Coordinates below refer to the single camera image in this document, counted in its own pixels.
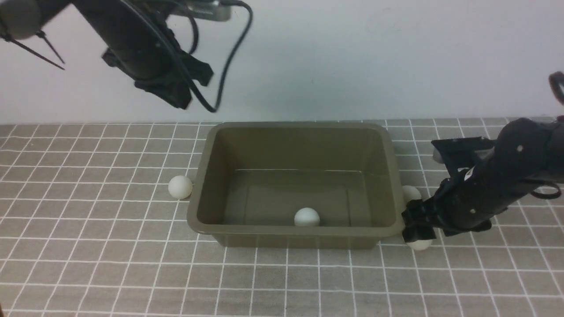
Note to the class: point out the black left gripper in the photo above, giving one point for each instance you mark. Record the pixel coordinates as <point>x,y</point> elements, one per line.
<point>152,70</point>

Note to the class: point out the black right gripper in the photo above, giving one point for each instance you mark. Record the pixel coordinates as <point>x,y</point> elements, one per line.
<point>466,203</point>

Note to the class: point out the white ping-pong ball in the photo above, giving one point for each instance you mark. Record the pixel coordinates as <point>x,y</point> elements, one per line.
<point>420,245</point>
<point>411,193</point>
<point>180,187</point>
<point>307,217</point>

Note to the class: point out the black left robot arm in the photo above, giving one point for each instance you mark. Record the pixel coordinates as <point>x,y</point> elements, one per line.
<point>139,42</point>

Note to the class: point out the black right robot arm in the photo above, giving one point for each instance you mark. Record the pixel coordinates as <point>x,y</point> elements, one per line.
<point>531,150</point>

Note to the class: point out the olive green plastic bin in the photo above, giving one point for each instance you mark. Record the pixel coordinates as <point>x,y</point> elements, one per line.
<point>254,176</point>

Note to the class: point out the grey checkered table cloth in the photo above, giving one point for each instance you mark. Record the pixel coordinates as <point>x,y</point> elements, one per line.
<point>88,229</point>

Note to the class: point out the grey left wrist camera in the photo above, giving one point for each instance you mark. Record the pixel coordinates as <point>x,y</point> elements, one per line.
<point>210,10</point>

